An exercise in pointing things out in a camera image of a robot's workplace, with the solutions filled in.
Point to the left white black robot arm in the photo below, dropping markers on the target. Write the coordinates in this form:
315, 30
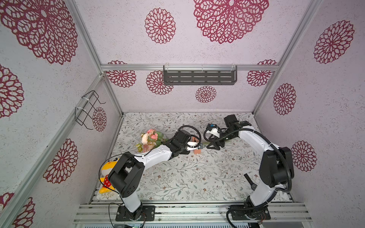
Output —
124, 176

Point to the yellow plush toy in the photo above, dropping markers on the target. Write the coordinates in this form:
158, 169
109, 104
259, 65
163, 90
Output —
106, 184

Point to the pink flower bouquet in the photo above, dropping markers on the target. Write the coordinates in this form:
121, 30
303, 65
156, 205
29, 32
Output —
153, 139

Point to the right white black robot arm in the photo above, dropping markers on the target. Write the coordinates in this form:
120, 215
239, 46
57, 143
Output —
275, 170

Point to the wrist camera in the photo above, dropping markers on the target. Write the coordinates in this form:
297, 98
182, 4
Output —
193, 145
213, 129

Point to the black wire wall rack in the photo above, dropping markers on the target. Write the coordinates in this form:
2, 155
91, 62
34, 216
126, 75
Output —
83, 113

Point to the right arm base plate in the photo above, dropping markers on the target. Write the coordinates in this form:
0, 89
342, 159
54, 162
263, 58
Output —
238, 212

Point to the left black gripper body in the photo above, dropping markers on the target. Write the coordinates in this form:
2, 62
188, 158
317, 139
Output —
184, 151

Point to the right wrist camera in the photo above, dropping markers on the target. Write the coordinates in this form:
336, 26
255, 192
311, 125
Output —
213, 129

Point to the dark grey wall shelf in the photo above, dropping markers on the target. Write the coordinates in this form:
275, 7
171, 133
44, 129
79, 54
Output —
199, 77

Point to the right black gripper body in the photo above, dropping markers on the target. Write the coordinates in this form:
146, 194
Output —
217, 141

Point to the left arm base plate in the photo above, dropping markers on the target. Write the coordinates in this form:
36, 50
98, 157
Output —
143, 213

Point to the aluminium rail frame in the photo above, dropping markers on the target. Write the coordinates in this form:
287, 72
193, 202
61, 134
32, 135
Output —
192, 215

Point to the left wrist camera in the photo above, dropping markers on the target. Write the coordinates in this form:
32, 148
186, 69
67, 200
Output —
193, 145

